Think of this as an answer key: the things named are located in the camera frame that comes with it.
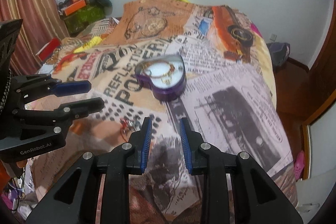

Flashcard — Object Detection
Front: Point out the pink slipper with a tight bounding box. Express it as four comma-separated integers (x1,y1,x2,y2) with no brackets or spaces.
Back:
294,150,305,181

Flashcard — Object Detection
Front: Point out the red bead bracelet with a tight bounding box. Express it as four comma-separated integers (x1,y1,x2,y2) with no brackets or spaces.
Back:
119,116,142,135

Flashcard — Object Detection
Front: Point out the yellow cloth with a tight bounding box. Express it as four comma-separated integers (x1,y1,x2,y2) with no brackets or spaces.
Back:
73,36,103,53

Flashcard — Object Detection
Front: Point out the dark bag on floor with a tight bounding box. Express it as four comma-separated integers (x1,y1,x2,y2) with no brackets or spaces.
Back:
266,42,290,68

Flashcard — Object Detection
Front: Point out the orange box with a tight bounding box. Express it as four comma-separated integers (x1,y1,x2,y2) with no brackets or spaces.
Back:
63,0,87,16

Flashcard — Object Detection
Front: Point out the gold chain bracelet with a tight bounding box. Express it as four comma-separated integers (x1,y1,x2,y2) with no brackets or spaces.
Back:
142,60,177,86

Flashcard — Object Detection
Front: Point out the green cloth covered stand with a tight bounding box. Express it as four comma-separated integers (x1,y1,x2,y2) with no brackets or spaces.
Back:
62,5,105,36

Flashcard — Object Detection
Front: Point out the brown wooden door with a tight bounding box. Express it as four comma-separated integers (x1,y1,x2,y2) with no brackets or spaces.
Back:
274,0,336,183

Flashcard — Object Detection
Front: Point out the striped red curtain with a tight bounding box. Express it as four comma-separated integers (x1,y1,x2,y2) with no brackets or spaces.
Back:
1,0,68,75

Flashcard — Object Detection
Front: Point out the newspaper print bedspread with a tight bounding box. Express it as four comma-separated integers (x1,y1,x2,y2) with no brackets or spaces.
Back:
31,0,297,223

